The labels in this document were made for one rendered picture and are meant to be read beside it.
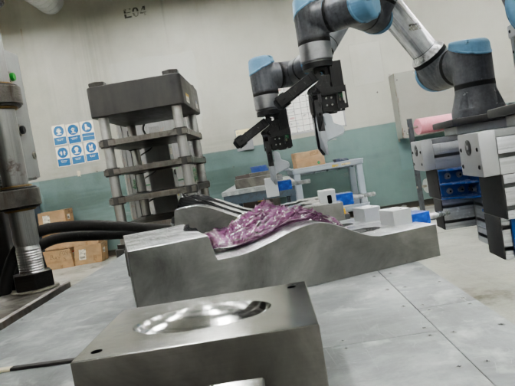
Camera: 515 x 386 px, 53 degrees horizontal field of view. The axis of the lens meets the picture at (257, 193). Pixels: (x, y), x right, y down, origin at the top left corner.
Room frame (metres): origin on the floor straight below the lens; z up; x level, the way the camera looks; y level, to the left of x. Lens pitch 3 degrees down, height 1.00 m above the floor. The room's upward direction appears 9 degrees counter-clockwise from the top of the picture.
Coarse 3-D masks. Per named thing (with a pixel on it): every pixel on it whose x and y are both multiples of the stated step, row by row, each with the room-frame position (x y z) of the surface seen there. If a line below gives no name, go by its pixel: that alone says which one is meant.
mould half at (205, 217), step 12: (192, 204) 1.19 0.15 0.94; (204, 204) 1.19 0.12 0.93; (312, 204) 1.19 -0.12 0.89; (324, 204) 1.15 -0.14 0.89; (336, 204) 1.15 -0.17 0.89; (180, 216) 1.16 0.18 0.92; (192, 216) 1.16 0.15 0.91; (204, 216) 1.15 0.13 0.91; (216, 216) 1.15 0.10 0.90; (228, 216) 1.15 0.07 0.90; (336, 216) 1.15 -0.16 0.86; (204, 228) 1.15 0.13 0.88
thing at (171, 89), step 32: (96, 96) 5.11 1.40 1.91; (128, 96) 5.10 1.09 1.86; (160, 96) 5.09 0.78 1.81; (192, 96) 5.81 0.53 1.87; (128, 128) 6.21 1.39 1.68; (192, 128) 6.18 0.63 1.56; (160, 160) 6.40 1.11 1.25; (192, 160) 5.18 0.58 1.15; (160, 192) 5.13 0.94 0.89; (192, 192) 5.12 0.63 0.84
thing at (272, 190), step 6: (264, 180) 1.48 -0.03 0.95; (270, 180) 1.48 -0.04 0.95; (282, 180) 1.51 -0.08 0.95; (288, 180) 1.49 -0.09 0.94; (300, 180) 1.51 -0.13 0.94; (306, 180) 1.50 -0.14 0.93; (270, 186) 1.48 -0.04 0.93; (276, 186) 1.48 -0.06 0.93; (282, 186) 1.49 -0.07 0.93; (288, 186) 1.49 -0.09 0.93; (270, 192) 1.48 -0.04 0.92; (276, 192) 1.48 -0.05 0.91
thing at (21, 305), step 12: (60, 288) 1.28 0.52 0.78; (0, 300) 1.21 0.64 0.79; (12, 300) 1.19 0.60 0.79; (24, 300) 1.16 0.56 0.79; (36, 300) 1.15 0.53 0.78; (48, 300) 1.21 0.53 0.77; (0, 312) 1.07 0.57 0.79; (12, 312) 1.05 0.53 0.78; (24, 312) 1.09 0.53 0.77; (0, 324) 0.99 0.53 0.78
